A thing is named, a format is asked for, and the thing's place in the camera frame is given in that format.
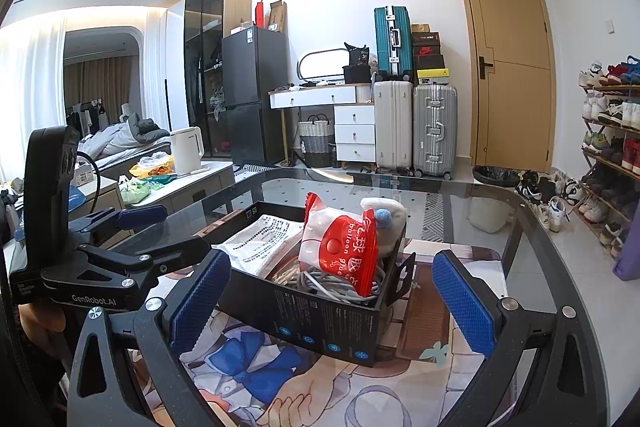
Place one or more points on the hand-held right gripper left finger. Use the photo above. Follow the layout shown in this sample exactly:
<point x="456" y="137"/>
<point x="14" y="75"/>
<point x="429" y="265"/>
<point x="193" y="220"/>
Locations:
<point x="200" y="302"/>

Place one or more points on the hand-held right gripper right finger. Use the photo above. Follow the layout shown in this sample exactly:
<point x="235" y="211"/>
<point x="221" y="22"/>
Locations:
<point x="462" y="302"/>

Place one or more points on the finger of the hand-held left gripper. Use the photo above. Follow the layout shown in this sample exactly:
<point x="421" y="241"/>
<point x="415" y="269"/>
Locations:
<point x="150" y="259"/>
<point x="145" y="217"/>

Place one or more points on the white plush toy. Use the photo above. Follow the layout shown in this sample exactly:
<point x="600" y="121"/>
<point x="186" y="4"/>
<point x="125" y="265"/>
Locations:
<point x="395" y="229"/>

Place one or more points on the black cardboard box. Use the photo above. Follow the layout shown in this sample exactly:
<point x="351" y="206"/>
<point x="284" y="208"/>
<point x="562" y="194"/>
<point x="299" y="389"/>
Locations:
<point x="310" y="322"/>

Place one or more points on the red white plastic packet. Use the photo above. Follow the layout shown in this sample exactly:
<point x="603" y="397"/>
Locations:
<point x="340" y="247"/>

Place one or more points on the person's left hand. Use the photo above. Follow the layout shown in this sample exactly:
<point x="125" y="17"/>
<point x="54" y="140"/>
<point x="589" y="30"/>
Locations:
<point x="42" y="329"/>

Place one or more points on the green plastic bag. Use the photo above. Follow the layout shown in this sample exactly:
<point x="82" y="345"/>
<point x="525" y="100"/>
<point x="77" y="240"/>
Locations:
<point x="135" y="193"/>

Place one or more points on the yellow snack bag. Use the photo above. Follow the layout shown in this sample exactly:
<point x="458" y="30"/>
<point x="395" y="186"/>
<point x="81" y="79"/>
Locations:
<point x="152" y="167"/>

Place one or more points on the white top low cabinet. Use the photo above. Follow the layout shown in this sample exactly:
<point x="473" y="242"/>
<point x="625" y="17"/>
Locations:
<point x="195" y="192"/>

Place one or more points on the white electric kettle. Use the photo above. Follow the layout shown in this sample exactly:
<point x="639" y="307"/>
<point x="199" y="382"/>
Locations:
<point x="186" y="152"/>

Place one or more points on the bed with grey duvet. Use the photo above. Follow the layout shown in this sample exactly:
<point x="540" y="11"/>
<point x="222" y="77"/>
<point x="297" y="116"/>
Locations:
<point x="125" y="137"/>

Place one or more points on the white sheer curtain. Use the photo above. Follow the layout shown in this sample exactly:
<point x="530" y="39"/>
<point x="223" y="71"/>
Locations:
<point x="30" y="107"/>

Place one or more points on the geometric patterned rug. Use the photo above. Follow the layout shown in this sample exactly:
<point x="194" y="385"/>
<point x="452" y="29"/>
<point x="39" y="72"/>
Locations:
<point x="432" y="214"/>

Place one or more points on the white trash bin black liner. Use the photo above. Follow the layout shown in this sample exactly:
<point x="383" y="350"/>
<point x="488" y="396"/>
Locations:
<point x="495" y="212"/>

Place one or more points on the brown curtain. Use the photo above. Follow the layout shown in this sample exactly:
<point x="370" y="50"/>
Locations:
<point x="100" y="82"/>

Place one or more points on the printed cartoon mat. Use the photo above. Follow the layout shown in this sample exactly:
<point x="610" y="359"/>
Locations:
<point x="300" y="387"/>

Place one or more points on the cluster of white black sneakers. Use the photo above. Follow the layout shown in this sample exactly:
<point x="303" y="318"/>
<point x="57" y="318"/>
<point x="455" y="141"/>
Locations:
<point x="550" y="202"/>

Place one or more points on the black refrigerator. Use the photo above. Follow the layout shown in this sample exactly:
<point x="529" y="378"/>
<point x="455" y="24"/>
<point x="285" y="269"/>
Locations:
<point x="255" y="92"/>

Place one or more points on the dark glass cabinet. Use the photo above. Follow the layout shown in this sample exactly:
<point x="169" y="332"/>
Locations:
<point x="205" y="57"/>

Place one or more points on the purple cloth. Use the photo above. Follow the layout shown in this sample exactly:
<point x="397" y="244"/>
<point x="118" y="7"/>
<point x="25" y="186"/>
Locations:
<point x="627" y="257"/>

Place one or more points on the silver suitcase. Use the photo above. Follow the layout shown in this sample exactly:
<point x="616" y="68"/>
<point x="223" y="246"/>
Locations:
<point x="435" y="132"/>

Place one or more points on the grey white woven basket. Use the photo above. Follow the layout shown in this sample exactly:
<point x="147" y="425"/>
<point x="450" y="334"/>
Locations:
<point x="315" y="142"/>

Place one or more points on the white suitcase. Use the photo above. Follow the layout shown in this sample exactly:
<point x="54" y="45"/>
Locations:
<point x="394" y="127"/>

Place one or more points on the white vanity desk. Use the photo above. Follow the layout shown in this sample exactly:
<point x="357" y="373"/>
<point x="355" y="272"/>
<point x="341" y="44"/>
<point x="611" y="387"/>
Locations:
<point x="355" y="132"/>

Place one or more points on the white ribbed container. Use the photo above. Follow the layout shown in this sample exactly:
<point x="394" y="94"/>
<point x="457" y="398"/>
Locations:
<point x="364" y="93"/>

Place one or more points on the oval mirror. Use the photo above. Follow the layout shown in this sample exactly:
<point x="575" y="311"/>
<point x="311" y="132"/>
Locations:
<point x="322" y="67"/>

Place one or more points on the shoe rack with shoes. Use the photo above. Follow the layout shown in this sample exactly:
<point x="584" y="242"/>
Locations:
<point x="607" y="112"/>

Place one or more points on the tan wooden door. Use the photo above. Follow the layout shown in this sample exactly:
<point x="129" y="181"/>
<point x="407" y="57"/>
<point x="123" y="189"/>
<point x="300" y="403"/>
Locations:
<point x="510" y="67"/>

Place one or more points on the open brown cardboard box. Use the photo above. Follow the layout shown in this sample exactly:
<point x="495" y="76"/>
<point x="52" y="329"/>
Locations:
<point x="278" y="17"/>

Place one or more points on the black red shoe box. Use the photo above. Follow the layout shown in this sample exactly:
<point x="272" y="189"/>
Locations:
<point x="427" y="49"/>

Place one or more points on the black bag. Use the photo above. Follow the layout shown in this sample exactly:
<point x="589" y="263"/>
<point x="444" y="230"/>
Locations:
<point x="357" y="67"/>

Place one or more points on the teal suitcase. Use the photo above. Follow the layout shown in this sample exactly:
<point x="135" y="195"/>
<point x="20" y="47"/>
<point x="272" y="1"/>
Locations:
<point x="392" y="42"/>

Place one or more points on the small brown cardboard box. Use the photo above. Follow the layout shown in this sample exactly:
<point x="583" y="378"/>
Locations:
<point x="420" y="28"/>

